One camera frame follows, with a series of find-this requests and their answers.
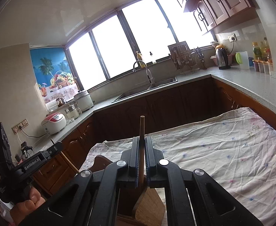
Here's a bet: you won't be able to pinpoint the wooden utensil holder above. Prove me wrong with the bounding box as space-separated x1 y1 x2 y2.
88 155 165 225

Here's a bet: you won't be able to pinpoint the dish drying rack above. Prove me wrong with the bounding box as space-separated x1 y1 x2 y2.
168 41 207 74

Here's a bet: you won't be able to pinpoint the upper wooden wall cabinets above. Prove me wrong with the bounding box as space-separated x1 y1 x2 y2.
177 0 257 34

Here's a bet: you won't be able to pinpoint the white red rice cooker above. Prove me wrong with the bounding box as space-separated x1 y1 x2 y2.
41 113 66 135

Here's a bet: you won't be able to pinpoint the small white blender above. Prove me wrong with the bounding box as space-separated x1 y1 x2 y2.
65 104 82 119

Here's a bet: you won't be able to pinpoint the steel kitchen sink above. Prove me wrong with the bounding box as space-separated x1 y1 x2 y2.
113 77 177 103

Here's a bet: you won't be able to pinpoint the white tall rice cooker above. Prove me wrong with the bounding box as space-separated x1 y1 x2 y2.
74 90 94 112

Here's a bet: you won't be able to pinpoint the chrome kitchen faucet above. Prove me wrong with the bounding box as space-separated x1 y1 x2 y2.
133 60 155 86

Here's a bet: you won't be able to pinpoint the floral white tablecloth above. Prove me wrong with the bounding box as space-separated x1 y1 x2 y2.
79 107 276 226

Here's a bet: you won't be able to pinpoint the steel electric kettle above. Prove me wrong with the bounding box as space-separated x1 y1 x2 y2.
215 44 231 70

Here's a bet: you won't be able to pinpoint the yellow soap bottle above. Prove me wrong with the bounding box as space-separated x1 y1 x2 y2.
136 51 142 61

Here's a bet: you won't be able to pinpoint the fruit print window blind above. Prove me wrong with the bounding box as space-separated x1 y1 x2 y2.
30 47 78 104

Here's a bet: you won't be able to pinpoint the white plastic jug green lid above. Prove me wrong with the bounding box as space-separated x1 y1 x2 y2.
235 51 249 70

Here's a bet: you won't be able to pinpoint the lower wooden kitchen cabinets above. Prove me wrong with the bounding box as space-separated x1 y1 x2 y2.
34 78 276 195

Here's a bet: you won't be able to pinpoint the wooden chopstick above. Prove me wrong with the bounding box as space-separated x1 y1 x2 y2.
138 115 145 188

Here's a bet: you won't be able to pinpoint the yellow oil bottle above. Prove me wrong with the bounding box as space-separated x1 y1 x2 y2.
252 42 262 60

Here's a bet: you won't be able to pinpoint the left hand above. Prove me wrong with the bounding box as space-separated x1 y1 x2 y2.
0 187 45 225

